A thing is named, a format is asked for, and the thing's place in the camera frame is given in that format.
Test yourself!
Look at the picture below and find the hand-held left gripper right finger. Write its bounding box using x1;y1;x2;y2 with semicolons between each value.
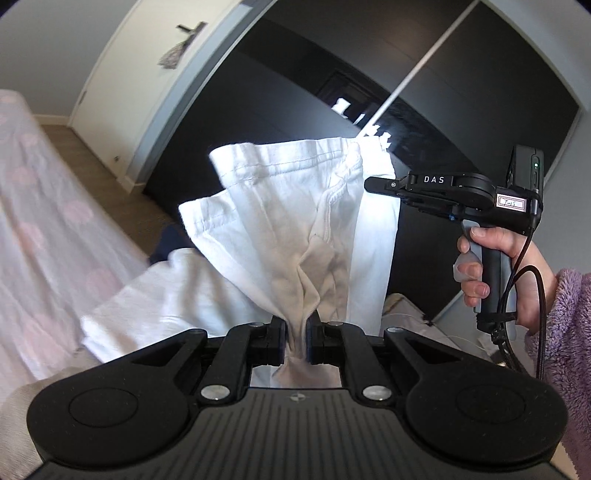
305;313;483;408

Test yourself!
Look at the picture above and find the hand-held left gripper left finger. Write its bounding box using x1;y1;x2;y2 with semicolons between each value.
106;314;289;403

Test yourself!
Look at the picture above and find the person's right hand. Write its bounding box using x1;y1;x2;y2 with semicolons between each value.
452;228;557;335

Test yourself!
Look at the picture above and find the dark blue cloth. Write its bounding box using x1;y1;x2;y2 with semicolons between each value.
148;225;192;266

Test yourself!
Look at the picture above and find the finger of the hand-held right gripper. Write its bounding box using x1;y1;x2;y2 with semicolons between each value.
364;175;409;195

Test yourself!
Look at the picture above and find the white t-shirt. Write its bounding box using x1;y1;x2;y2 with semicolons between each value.
81;136;402;389

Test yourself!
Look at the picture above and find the white door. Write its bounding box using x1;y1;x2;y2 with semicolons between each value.
69;0;241;185

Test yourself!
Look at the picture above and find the white cloth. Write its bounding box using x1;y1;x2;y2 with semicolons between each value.
381;293;499;365

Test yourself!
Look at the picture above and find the patterned hanging pouch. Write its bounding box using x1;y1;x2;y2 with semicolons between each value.
158;34;190;70

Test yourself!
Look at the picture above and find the bed with pink dotted sheet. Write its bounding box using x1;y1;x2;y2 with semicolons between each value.
0;88;153;407

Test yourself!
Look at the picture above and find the black cable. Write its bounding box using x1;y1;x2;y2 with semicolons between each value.
496;198;549;379

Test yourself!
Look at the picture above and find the black sliding wardrobe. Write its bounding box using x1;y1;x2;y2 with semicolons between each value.
115;0;583;370

